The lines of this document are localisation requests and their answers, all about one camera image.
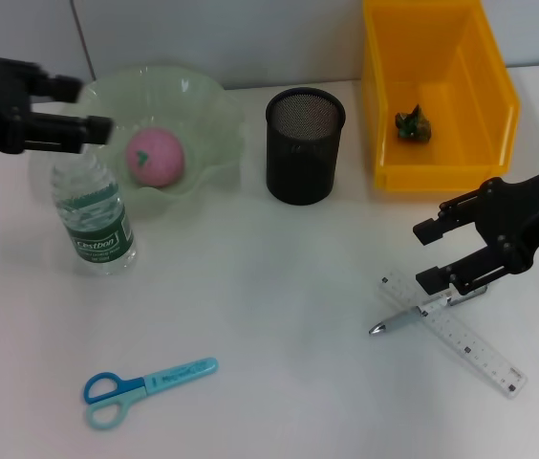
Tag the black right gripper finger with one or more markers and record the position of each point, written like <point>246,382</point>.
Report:
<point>456,215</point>
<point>465,272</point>

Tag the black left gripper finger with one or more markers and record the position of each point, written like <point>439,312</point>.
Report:
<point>64,131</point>
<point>54,86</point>

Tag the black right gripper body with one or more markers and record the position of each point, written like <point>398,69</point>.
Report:
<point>532,210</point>

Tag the pink peach toy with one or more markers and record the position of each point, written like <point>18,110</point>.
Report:
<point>155,158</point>

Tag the clear water bottle green label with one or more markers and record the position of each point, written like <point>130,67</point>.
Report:
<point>100,239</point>

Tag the blue child scissors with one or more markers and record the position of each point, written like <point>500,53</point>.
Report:
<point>116,387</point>

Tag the clear plastic ruler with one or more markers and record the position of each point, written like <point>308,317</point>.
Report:
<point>480,349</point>

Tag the silver ballpoint pen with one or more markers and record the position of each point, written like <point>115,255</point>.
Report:
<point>394,322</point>

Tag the green glass fruit bowl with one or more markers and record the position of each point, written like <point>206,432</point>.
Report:
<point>188,105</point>

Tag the black mesh pen holder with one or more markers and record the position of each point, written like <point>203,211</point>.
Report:
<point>303,162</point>

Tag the yellow plastic bin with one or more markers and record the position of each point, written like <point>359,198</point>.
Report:
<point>446,177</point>

